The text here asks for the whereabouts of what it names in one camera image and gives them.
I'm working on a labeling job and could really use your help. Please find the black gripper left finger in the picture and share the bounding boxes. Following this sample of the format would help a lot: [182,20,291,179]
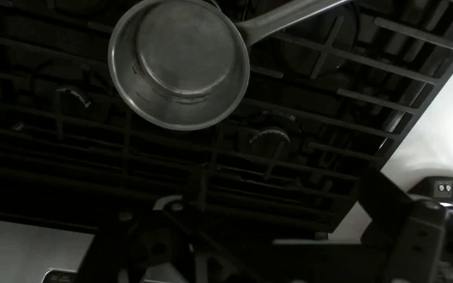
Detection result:
[82,207,198,283]

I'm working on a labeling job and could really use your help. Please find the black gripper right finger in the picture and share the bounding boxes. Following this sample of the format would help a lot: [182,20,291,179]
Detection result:
[382,199,450,283]

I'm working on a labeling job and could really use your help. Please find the stainless steel saucepan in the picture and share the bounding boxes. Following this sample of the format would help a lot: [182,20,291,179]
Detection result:
[105,0,351,132]

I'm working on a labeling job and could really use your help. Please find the black drip coffee maker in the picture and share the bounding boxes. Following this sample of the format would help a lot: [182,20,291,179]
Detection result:
[406,176,453,283]

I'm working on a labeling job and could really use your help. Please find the black stove control display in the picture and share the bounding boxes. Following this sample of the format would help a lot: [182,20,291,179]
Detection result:
[41,267,79,283]

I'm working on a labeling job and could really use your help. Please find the black gas stove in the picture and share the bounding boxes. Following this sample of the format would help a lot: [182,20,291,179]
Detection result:
[0,0,453,248]

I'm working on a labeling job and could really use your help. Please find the white kitchen countertop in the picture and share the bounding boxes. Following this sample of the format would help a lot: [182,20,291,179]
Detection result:
[341,40,453,242]

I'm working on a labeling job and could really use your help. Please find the stainless steel stove back panel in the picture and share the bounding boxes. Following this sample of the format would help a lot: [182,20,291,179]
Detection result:
[0,213,99,283]

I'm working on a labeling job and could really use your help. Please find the black gas stove burner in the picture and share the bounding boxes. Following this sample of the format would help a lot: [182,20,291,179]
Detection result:
[236,111,303,169]
[34,77,110,130]

